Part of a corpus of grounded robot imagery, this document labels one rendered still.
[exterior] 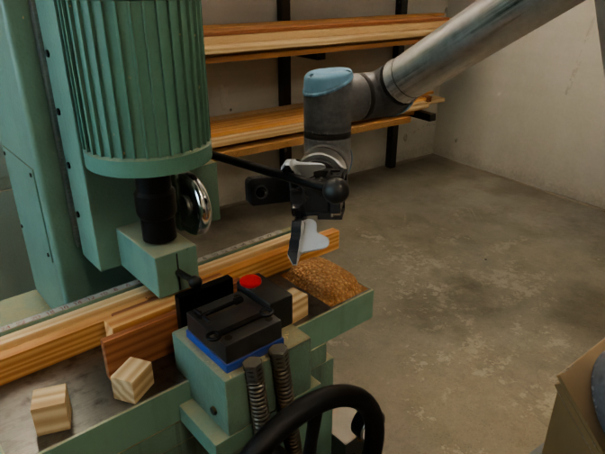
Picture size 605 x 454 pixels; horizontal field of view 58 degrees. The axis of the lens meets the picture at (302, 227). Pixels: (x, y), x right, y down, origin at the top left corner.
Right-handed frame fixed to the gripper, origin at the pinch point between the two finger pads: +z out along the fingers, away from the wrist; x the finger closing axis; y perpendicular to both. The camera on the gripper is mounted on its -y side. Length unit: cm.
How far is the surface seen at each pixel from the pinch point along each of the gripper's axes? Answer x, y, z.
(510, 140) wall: 63, 95, -346
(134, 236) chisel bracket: 3.5, -24.5, -1.4
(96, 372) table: 18.0, -25.5, 13.6
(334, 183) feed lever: -6.5, 8.0, 5.6
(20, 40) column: -26.0, -37.7, -3.4
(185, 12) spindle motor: -27.9, -9.6, 3.6
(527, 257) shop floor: 101, 84, -218
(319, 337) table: 23.0, 2.9, -5.5
